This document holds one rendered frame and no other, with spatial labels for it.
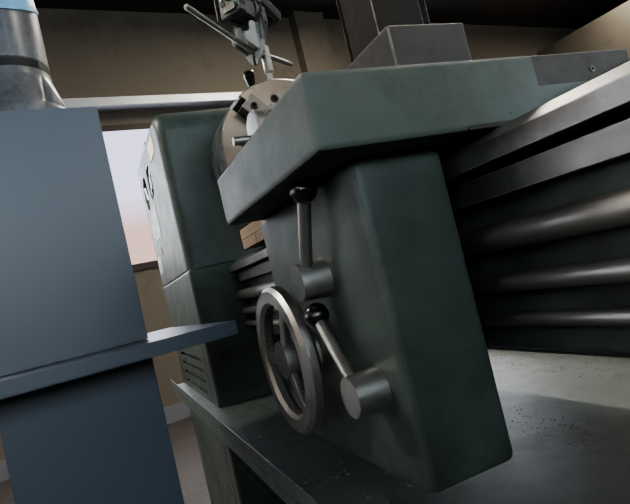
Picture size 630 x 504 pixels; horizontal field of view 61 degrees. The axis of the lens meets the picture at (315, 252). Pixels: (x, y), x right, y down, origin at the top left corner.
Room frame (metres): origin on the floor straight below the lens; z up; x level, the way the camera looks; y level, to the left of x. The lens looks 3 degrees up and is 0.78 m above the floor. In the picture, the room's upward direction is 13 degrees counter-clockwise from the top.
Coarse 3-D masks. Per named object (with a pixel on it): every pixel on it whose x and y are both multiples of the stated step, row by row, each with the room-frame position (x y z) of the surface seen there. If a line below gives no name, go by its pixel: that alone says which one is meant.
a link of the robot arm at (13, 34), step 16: (0, 0) 0.76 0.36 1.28; (16, 0) 0.78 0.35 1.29; (32, 0) 0.81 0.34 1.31; (0, 16) 0.76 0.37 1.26; (16, 16) 0.77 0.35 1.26; (32, 16) 0.80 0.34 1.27; (0, 32) 0.75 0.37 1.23; (16, 32) 0.77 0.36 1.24; (32, 32) 0.79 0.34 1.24; (0, 48) 0.75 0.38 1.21; (16, 48) 0.76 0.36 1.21; (32, 48) 0.78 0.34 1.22
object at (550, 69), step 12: (540, 60) 0.60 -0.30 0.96; (552, 60) 0.61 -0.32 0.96; (564, 60) 0.61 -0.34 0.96; (576, 60) 0.62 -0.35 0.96; (588, 60) 0.63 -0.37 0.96; (600, 60) 0.63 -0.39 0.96; (612, 60) 0.64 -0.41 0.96; (624, 60) 0.65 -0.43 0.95; (540, 72) 0.60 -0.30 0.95; (552, 72) 0.60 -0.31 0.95; (564, 72) 0.61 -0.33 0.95; (576, 72) 0.62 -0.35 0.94; (588, 72) 0.63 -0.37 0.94; (600, 72) 0.63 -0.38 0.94; (540, 84) 0.59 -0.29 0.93
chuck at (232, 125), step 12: (264, 84) 1.17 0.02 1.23; (276, 84) 1.18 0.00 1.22; (288, 84) 1.19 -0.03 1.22; (240, 96) 1.15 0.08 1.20; (264, 96) 1.17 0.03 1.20; (276, 96) 1.18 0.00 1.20; (228, 120) 1.13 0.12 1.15; (240, 120) 1.14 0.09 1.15; (228, 132) 1.13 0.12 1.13; (240, 132) 1.14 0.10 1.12; (216, 144) 1.17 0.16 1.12; (228, 144) 1.12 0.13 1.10; (216, 156) 1.18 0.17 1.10; (228, 156) 1.12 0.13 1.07; (216, 168) 1.20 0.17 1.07
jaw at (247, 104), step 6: (252, 96) 1.11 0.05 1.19; (240, 102) 1.14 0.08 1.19; (246, 102) 1.11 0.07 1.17; (252, 102) 1.11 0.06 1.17; (258, 102) 1.12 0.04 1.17; (234, 108) 1.14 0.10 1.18; (240, 108) 1.11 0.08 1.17; (246, 108) 1.10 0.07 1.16; (252, 108) 1.11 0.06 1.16; (258, 108) 1.11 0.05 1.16; (264, 108) 1.12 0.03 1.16; (240, 114) 1.14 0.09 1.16; (246, 114) 1.12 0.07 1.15; (246, 120) 1.15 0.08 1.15
